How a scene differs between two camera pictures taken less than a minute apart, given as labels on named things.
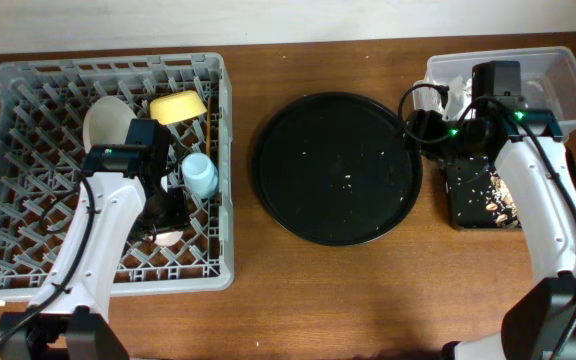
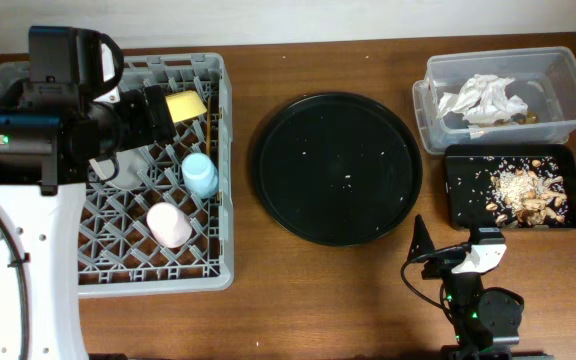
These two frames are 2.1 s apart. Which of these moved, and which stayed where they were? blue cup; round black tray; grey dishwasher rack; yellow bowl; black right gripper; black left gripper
Moved: black right gripper; black left gripper
Stayed: yellow bowl; grey dishwasher rack; round black tray; blue cup
